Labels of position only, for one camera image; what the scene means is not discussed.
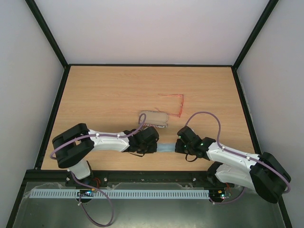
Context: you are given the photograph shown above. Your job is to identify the red transparent sunglasses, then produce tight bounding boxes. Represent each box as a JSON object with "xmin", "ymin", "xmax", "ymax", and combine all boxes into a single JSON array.
[{"xmin": 154, "ymin": 94, "xmax": 184, "ymax": 118}]

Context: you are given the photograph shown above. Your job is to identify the blue cleaning cloth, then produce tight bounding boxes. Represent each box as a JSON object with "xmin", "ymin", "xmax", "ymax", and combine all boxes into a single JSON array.
[{"xmin": 157, "ymin": 143, "xmax": 175, "ymax": 152}]

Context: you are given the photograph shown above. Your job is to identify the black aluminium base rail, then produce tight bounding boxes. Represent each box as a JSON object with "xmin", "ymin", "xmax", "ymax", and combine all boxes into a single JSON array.
[{"xmin": 23, "ymin": 169, "xmax": 276, "ymax": 190}]

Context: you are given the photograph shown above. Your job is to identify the striped sunglasses case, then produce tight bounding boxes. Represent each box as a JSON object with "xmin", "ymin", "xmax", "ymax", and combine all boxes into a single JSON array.
[{"xmin": 138, "ymin": 110, "xmax": 168, "ymax": 128}]

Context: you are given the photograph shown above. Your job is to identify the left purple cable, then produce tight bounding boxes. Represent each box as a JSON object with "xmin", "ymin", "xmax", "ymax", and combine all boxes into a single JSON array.
[{"xmin": 49, "ymin": 113, "xmax": 147, "ymax": 226}]

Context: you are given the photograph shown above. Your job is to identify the light blue slotted cable duct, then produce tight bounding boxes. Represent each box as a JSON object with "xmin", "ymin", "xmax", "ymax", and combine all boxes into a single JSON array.
[{"xmin": 29, "ymin": 189, "xmax": 209, "ymax": 200}]

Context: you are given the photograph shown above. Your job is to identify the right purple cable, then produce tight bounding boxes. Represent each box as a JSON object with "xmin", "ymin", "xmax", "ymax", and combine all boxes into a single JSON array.
[{"xmin": 184, "ymin": 111, "xmax": 292, "ymax": 205}]

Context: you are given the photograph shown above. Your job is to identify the purple cable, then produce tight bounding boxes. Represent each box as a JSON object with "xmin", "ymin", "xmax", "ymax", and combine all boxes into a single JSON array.
[
  {"xmin": 184, "ymin": 111, "xmax": 292, "ymax": 205},
  {"xmin": 49, "ymin": 113, "xmax": 147, "ymax": 226}
]

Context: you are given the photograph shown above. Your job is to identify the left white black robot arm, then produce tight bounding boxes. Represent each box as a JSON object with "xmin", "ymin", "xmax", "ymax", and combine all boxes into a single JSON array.
[{"xmin": 50, "ymin": 123, "xmax": 159, "ymax": 185}]

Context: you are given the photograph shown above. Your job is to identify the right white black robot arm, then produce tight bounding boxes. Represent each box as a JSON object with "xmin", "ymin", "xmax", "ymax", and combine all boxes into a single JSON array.
[{"xmin": 175, "ymin": 126, "xmax": 291, "ymax": 203}]

